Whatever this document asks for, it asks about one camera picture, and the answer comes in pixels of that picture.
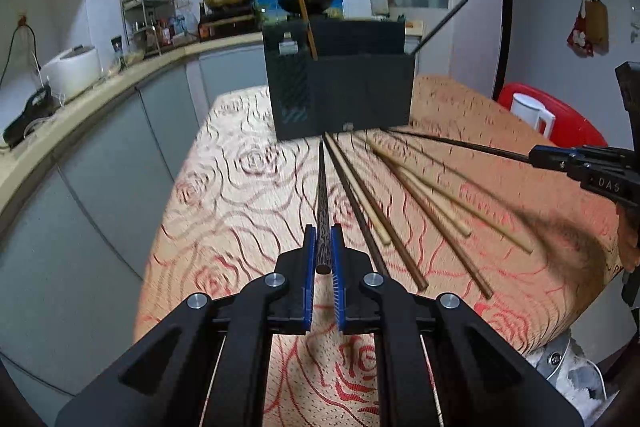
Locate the metal spice rack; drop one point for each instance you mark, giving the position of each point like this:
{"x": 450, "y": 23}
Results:
{"x": 145, "y": 2}

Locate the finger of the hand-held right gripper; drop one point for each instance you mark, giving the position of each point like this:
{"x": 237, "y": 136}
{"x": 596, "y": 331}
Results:
{"x": 612, "y": 187}
{"x": 555, "y": 154}

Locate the white mug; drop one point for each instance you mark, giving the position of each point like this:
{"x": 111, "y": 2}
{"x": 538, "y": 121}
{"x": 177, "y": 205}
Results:
{"x": 527, "y": 109}

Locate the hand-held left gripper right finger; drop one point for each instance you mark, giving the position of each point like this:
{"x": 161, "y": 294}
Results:
{"x": 338, "y": 267}

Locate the dark utensil holder box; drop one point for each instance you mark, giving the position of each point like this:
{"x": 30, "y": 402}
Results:
{"x": 350, "y": 92}

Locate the white rice cooker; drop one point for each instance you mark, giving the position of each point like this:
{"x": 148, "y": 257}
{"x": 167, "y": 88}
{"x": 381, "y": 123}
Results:
{"x": 70, "y": 69}

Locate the red plastic chair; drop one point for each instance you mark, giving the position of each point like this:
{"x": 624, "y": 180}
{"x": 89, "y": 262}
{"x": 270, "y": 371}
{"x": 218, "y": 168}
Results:
{"x": 575, "y": 117}

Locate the brown hanging bag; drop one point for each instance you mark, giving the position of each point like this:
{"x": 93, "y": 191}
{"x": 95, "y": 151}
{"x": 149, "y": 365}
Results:
{"x": 596, "y": 22}

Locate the black countertop appliance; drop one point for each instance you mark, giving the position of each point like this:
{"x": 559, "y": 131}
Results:
{"x": 27, "y": 117}

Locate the dark patterned chopstick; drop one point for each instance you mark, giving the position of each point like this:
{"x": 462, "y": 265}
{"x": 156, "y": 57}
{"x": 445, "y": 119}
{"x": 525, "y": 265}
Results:
{"x": 321, "y": 207}

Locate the red hanging bag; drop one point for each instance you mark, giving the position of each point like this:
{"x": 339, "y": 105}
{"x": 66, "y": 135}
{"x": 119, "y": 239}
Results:
{"x": 580, "y": 34}

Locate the white wall hook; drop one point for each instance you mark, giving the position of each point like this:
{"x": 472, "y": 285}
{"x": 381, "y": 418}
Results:
{"x": 636, "y": 17}

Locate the rose printed tablecloth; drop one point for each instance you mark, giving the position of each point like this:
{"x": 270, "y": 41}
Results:
{"x": 250, "y": 207}

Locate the person's right hand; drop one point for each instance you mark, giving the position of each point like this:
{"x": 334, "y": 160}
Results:
{"x": 631, "y": 242}

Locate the black chopstick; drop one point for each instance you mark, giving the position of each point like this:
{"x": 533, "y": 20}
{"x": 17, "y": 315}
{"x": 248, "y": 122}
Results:
{"x": 450, "y": 170}
{"x": 460, "y": 143}
{"x": 445, "y": 19}

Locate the black-capped seasoning jar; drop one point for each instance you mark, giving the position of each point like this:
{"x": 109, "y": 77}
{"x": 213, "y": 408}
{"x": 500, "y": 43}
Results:
{"x": 117, "y": 52}

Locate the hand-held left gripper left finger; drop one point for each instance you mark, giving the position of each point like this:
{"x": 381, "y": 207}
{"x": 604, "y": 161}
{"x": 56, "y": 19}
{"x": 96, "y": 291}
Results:
{"x": 310, "y": 267}

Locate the black wok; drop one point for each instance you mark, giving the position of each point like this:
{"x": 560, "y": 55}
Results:
{"x": 320, "y": 2}

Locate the grey lower cabinets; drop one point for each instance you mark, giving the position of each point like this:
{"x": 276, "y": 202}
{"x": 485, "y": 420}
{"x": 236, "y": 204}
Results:
{"x": 100, "y": 167}

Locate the beige kitchen counter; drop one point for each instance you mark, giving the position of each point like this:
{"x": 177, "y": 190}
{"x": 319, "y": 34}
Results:
{"x": 100, "y": 92}

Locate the reddish brown chopstick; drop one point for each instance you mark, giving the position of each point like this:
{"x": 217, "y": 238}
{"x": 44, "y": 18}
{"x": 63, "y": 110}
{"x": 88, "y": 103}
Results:
{"x": 429, "y": 219}

